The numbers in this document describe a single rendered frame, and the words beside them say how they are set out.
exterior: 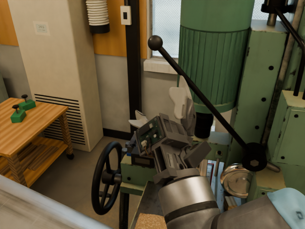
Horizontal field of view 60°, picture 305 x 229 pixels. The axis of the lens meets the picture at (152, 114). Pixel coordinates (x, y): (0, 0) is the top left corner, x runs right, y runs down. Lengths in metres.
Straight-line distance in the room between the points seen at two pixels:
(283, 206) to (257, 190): 0.38
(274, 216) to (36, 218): 0.25
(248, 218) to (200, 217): 0.08
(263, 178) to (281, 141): 0.13
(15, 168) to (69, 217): 1.69
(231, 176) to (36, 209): 0.60
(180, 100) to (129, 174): 0.49
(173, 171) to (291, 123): 0.30
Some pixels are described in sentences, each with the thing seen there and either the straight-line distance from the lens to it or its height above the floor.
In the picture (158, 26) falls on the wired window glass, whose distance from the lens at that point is 2.20.
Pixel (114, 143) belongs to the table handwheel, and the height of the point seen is 0.94.
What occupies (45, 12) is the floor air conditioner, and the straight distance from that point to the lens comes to 2.18.
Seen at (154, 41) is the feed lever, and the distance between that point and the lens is 0.60.
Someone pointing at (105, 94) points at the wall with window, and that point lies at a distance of 2.51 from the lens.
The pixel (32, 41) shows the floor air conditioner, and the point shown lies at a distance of 2.33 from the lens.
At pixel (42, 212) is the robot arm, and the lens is 0.27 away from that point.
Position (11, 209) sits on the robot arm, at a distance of 0.28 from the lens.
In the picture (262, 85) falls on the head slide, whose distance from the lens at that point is 0.71.
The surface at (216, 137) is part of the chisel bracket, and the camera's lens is 0.87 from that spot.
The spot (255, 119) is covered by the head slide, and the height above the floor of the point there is 1.19.
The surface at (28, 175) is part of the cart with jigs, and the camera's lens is 2.21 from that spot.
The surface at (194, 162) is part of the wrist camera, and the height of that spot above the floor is 1.24.
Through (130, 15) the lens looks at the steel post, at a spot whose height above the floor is 1.21.
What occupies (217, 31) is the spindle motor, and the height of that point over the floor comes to 1.42.
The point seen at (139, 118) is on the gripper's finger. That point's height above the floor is 1.25.
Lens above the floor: 1.56
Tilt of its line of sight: 30 degrees down
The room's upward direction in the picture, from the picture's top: straight up
